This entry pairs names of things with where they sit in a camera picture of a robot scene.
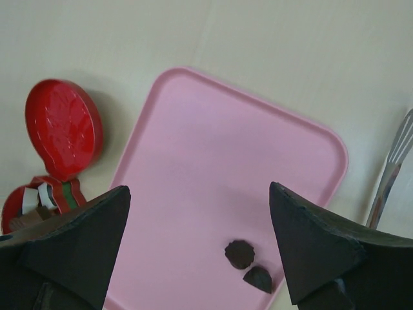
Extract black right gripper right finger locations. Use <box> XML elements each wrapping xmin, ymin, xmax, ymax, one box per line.
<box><xmin>269</xmin><ymin>182</ymin><xmax>412</xmax><ymax>309</ymax></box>

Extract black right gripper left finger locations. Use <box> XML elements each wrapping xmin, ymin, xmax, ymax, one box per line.
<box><xmin>1</xmin><ymin>185</ymin><xmax>131</xmax><ymax>309</ymax></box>

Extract red round tin box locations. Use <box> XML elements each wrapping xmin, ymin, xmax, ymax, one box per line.
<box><xmin>1</xmin><ymin>176</ymin><xmax>86</xmax><ymax>234</ymax></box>

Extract metal serving tongs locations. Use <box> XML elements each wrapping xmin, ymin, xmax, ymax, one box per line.
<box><xmin>366</xmin><ymin>109</ymin><xmax>412</xmax><ymax>229</ymax></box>

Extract red embossed tin lid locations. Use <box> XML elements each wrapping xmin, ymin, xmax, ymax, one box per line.
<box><xmin>25</xmin><ymin>79</ymin><xmax>104</xmax><ymax>181</ymax></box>

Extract dark shell chocolate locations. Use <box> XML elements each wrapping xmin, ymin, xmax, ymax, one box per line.
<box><xmin>243</xmin><ymin>265</ymin><xmax>273</xmax><ymax>294</ymax></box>

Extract dark barrel chocolate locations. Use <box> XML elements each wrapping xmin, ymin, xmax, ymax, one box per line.
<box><xmin>225</xmin><ymin>240</ymin><xmax>255</xmax><ymax>270</ymax></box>

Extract pink plastic tray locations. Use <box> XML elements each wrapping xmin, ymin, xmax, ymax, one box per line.
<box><xmin>105</xmin><ymin>68</ymin><xmax>348</xmax><ymax>309</ymax></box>

